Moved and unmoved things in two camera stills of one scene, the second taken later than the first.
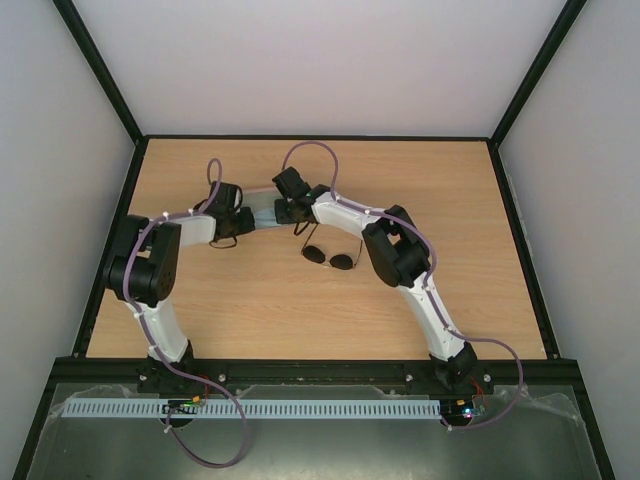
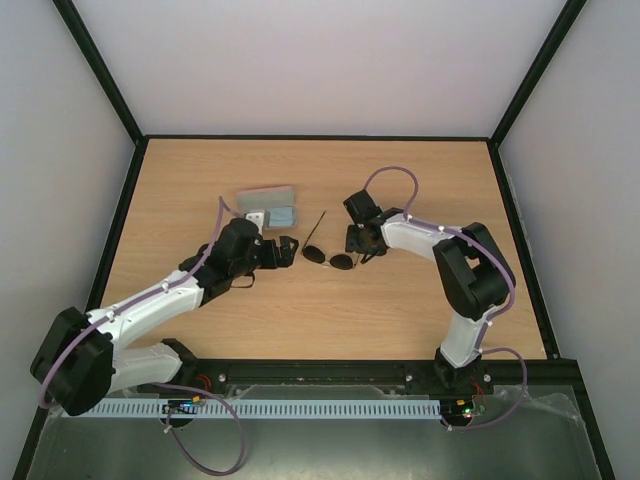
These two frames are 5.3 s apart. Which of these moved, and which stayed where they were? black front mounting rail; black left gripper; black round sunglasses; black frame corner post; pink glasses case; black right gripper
Moved: black right gripper; black left gripper
Stayed: black frame corner post; black front mounting rail; pink glasses case; black round sunglasses
